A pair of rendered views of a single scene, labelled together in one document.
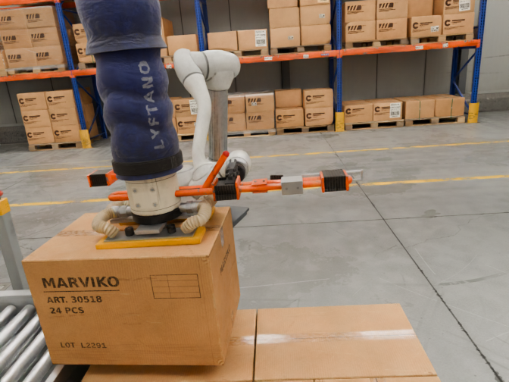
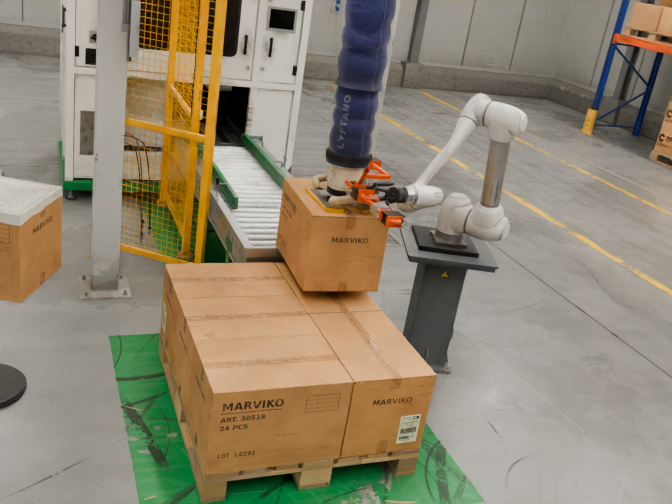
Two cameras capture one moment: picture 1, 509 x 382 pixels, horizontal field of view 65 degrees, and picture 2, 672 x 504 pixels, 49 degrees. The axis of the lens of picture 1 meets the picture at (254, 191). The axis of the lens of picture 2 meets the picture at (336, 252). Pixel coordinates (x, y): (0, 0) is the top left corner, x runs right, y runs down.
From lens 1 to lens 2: 2.92 m
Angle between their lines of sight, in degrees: 58
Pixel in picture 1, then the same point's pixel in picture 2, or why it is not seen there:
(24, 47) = not seen: outside the picture
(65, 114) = not seen: outside the picture
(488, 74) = not seen: outside the picture
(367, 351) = (362, 355)
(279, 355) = (336, 321)
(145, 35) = (352, 81)
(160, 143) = (341, 145)
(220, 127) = (489, 174)
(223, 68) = (496, 122)
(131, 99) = (336, 113)
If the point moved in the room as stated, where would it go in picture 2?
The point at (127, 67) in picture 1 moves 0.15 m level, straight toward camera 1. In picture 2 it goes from (340, 95) to (315, 95)
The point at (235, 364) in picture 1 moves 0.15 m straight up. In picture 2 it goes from (318, 306) to (322, 279)
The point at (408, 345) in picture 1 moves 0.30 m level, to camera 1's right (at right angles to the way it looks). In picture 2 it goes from (379, 373) to (413, 413)
